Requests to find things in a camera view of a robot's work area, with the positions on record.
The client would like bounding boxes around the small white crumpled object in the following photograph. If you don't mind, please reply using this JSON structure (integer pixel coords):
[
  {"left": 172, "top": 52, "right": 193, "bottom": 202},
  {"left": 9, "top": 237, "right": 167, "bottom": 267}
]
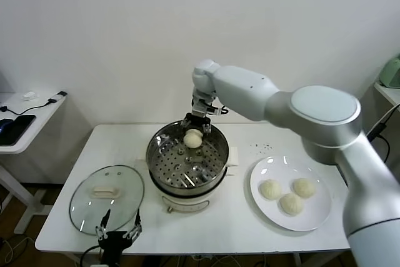
[{"left": 22, "top": 91, "right": 40, "bottom": 103}]

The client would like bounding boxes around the stainless steel steamer basket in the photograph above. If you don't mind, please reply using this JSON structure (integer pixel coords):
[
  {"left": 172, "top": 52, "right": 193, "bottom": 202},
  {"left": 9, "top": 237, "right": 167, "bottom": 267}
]
[{"left": 137, "top": 119, "right": 240, "bottom": 193}]

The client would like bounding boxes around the pale green appliance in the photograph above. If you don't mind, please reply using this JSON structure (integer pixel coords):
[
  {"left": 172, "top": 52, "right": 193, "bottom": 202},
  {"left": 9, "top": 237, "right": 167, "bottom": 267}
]
[{"left": 377, "top": 55, "right": 400, "bottom": 89}]

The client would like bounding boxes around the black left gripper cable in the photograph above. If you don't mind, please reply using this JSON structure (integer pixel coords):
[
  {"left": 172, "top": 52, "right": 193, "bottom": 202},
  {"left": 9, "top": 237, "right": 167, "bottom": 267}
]
[{"left": 79, "top": 244, "right": 103, "bottom": 267}]

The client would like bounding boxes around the white shelf table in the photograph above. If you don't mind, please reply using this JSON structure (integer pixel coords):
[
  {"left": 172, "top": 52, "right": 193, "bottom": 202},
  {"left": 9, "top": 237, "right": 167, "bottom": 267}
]
[{"left": 373, "top": 81, "right": 400, "bottom": 113}]

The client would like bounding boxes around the white electric cooker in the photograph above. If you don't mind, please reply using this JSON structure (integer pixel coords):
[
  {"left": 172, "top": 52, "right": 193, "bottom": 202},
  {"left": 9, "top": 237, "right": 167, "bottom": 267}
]
[{"left": 134, "top": 154, "right": 239, "bottom": 215}]

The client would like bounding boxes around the blue computer mouse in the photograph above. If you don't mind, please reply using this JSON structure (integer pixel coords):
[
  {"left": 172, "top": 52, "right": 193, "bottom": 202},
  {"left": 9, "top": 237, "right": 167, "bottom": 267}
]
[{"left": 0, "top": 119, "right": 15, "bottom": 138}]

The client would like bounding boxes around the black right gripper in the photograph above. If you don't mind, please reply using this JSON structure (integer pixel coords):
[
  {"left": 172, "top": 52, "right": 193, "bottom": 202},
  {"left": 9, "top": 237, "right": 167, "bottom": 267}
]
[{"left": 182, "top": 112, "right": 213, "bottom": 138}]

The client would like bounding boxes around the round glass pot lid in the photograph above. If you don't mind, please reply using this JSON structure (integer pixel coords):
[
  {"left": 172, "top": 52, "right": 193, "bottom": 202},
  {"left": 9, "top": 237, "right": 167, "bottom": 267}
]
[{"left": 69, "top": 164, "right": 146, "bottom": 236}]

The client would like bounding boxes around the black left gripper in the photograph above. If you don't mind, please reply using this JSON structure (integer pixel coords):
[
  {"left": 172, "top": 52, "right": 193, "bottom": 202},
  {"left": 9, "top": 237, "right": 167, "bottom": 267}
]
[{"left": 95, "top": 208, "right": 144, "bottom": 267}]

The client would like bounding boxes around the white cable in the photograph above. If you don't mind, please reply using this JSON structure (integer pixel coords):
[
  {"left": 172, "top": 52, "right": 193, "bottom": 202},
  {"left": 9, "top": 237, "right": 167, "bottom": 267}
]
[{"left": 364, "top": 103, "right": 400, "bottom": 143}]

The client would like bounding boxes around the large white plate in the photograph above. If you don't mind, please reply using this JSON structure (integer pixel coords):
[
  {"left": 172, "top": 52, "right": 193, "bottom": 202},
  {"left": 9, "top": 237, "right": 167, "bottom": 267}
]
[{"left": 249, "top": 156, "right": 332, "bottom": 232}]

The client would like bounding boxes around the white side table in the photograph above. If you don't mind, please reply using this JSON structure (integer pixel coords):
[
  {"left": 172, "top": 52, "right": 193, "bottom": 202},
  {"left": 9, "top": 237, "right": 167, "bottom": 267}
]
[{"left": 0, "top": 93, "right": 68, "bottom": 236}]

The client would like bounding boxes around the black cable with adapter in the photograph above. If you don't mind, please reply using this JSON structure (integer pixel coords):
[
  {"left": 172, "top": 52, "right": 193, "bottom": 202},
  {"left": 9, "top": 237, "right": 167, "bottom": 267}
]
[{"left": 0, "top": 91, "right": 68, "bottom": 117}]

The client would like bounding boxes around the black power adapter cable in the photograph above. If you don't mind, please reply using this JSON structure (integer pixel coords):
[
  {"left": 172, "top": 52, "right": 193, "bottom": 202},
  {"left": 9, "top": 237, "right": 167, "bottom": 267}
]
[{"left": 366, "top": 123, "right": 391, "bottom": 163}]

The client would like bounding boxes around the white steamed baozi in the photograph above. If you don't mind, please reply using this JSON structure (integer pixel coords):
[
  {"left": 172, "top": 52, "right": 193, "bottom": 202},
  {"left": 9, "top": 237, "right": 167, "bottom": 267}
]
[
  {"left": 279, "top": 193, "right": 304, "bottom": 217},
  {"left": 259, "top": 179, "right": 283, "bottom": 201},
  {"left": 183, "top": 129, "right": 203, "bottom": 149},
  {"left": 291, "top": 178, "right": 316, "bottom": 199}
]

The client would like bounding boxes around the thin pale floor cable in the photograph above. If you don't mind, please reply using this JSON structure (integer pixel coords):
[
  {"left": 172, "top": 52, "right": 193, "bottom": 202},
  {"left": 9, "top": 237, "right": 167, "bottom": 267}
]
[{"left": 0, "top": 236, "right": 33, "bottom": 265}]

